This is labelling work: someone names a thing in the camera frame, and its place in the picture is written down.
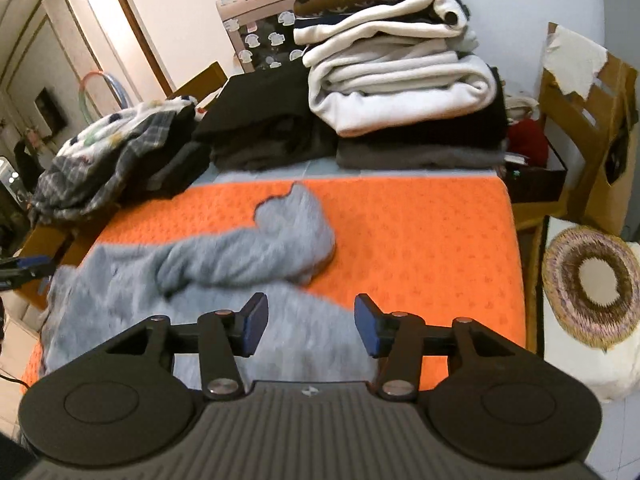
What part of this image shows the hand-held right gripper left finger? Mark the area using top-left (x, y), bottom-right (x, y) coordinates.
top-left (105, 292), bottom-right (270, 401)

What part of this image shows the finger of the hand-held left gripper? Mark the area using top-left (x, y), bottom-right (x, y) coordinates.
top-left (0, 254), bottom-right (54, 292)

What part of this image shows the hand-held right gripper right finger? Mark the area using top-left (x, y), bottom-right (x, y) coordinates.
top-left (353, 293), bottom-right (523, 401)

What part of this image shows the grey knit cardigan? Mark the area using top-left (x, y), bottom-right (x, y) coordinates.
top-left (40, 182), bottom-right (382, 392)

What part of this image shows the dark folded clothes pile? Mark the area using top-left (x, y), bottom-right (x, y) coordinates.
top-left (119, 139), bottom-right (214, 202)

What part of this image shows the black folded clothes stack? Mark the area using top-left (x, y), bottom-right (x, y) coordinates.
top-left (192, 62), bottom-right (342, 172)

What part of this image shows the stack of folded white clothes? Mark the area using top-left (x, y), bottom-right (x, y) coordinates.
top-left (292, 0), bottom-right (472, 69)

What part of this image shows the grey plaid garment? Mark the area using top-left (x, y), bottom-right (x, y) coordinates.
top-left (29, 104), bottom-right (197, 224)

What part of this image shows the orange patterned mat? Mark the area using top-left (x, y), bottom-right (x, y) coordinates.
top-left (21, 175), bottom-right (527, 387)

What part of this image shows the white spotted fleece blanket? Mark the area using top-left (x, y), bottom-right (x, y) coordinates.
top-left (59, 97), bottom-right (197, 162)

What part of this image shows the dark grey folded garment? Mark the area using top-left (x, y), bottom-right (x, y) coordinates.
top-left (336, 136), bottom-right (507, 171)

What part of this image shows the colourful hula hoop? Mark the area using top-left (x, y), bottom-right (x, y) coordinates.
top-left (77, 70), bottom-right (134, 127)

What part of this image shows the round woven mat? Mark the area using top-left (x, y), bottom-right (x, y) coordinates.
top-left (541, 224), bottom-right (640, 352)

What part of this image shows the dark brown box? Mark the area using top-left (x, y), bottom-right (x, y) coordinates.
top-left (499, 152), bottom-right (569, 207)

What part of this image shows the red cloth bag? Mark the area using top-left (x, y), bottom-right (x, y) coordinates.
top-left (507, 118), bottom-right (550, 167)

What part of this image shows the black folded garment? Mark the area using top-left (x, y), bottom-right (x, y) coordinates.
top-left (344, 66), bottom-right (509, 149)

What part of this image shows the brown wooden door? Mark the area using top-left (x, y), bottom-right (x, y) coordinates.
top-left (109, 0), bottom-right (174, 99)

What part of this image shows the cardboard box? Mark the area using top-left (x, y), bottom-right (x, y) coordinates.
top-left (539, 22), bottom-right (640, 237)

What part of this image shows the water dispenser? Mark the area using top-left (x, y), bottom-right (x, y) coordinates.
top-left (215, 0), bottom-right (312, 74)

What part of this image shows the black cable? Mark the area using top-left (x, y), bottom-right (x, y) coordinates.
top-left (0, 369), bottom-right (32, 389)

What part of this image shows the wall television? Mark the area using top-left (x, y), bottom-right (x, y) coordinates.
top-left (33, 87), bottom-right (69, 132)

